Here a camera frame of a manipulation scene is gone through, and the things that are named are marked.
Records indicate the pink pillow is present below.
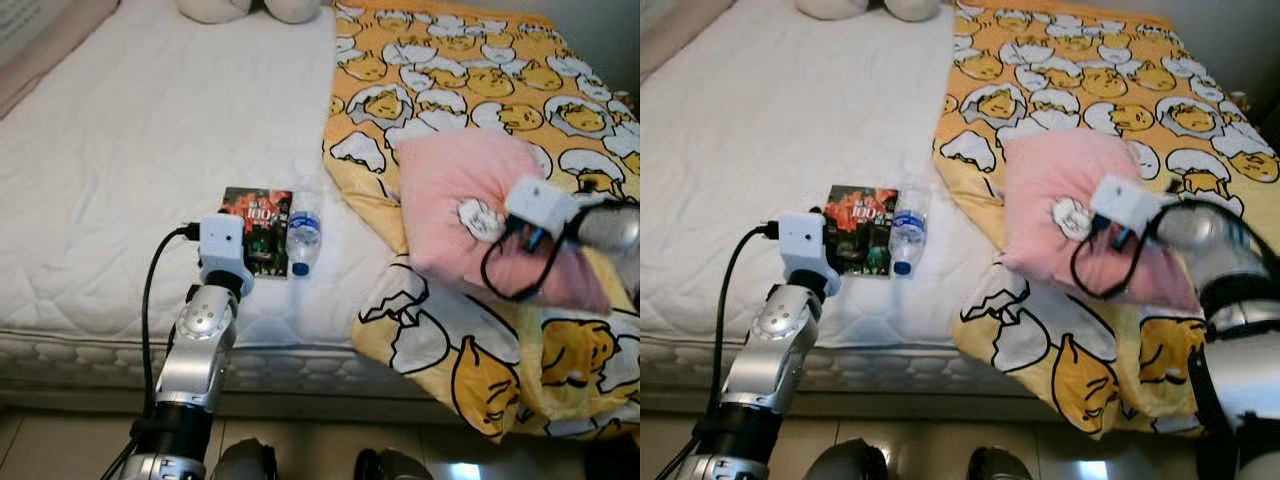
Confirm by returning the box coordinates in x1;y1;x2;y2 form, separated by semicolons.
1002;128;1201;313
395;128;613;316

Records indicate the clear water bottle blue label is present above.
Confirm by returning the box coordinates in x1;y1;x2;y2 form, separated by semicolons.
890;185;931;278
286;185;324;278

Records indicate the yellow egg cartoon blanket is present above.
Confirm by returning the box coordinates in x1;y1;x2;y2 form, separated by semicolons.
932;0;1280;438
322;0;641;443

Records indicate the dark grey wardrobe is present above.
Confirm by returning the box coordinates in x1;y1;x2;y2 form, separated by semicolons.
1170;0;1280;96
550;0;641;96

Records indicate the dark book with red flowers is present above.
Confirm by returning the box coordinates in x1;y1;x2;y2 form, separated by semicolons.
826;184;901;279
218;186;294;279

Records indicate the robot right leg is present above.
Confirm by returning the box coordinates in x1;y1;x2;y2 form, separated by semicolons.
352;447;433;480
965;447;1036;480

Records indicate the robot leg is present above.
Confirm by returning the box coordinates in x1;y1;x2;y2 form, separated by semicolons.
805;438;881;480
212;438;279;480
352;447;433;480
965;447;1036;480

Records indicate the white quilted mattress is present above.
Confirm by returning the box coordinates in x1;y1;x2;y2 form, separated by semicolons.
0;0;411;401
640;0;1011;401

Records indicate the robot left leg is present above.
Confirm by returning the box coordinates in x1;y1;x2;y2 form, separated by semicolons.
212;438;279;480
805;438;881;480

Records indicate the white plush toy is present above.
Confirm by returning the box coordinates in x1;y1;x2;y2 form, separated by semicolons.
178;0;323;26
795;0;943;23

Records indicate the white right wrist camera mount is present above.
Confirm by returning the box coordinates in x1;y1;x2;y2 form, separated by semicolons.
505;178;583;241
1090;175;1166;241

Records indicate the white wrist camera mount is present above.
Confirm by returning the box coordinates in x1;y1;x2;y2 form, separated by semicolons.
505;178;583;241
1090;175;1166;241
778;212;839;296
198;213;253;296

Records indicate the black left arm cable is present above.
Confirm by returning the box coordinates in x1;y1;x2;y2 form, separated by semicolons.
100;224;203;480
655;222;781;480

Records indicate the beige padded bed frame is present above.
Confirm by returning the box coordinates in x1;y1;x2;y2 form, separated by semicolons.
0;0;119;119
640;0;736;81

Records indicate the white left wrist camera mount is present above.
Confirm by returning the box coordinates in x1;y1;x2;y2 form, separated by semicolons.
198;213;253;296
778;212;839;296

